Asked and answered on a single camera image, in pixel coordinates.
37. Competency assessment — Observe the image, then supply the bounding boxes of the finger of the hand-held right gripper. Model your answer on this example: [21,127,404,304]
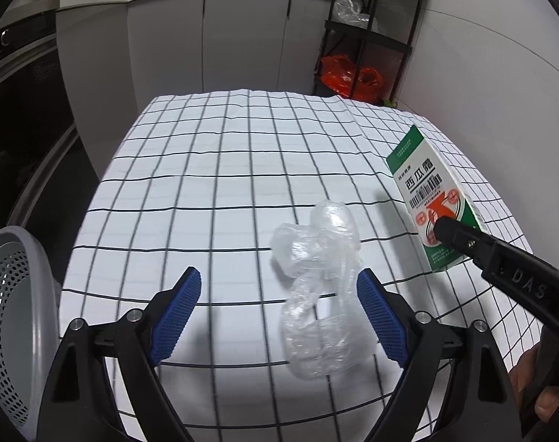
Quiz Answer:
[433,216,497,273]

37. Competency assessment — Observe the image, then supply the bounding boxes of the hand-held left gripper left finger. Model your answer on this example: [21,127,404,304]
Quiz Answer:
[37,266,203,442]

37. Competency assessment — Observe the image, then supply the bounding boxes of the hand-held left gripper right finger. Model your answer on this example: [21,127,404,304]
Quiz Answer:
[357,268,524,442]

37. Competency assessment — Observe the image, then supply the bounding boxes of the green white carton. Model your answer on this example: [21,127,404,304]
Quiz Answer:
[385,124,487,272]

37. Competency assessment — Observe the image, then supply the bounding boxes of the clear plastic bag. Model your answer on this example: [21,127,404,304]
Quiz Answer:
[269,199,377,380]

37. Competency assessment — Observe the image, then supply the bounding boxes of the grey perforated basket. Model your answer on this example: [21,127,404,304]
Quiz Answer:
[0,225,61,442]

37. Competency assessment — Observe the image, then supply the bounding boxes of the person's right hand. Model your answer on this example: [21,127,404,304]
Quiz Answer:
[510,345,559,425]

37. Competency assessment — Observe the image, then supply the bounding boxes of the black white checked tablecloth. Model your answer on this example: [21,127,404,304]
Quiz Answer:
[58,90,538,442]

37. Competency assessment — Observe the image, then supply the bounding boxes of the red plastic bag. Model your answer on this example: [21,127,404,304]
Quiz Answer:
[320,54,359,98]
[357,68,384,101]

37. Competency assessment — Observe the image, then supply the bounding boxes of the black metal rack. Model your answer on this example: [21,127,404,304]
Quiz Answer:
[314,0,425,106]

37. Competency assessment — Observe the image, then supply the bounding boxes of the crumpled clear bag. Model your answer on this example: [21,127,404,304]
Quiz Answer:
[332,0,372,26]

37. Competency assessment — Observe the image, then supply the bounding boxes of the black built-in oven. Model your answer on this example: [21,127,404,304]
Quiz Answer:
[0,9,77,235]

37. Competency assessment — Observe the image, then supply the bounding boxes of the grey kitchen cabinet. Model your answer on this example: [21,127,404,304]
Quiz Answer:
[56,0,340,180]

